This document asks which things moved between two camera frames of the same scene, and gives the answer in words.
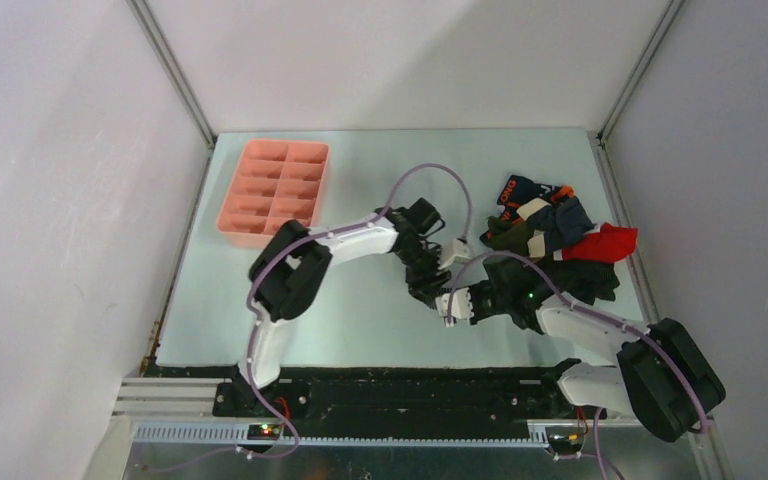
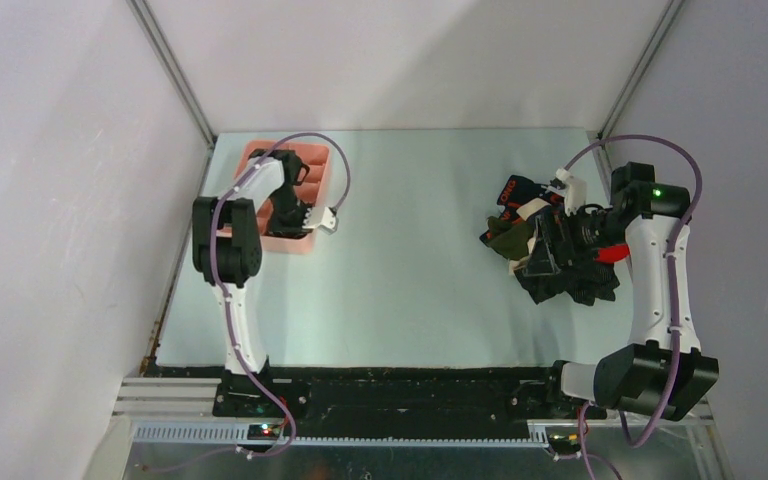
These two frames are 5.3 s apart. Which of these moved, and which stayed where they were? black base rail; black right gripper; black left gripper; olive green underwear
Moved: black left gripper; black right gripper
Stayed: black base rail; olive green underwear
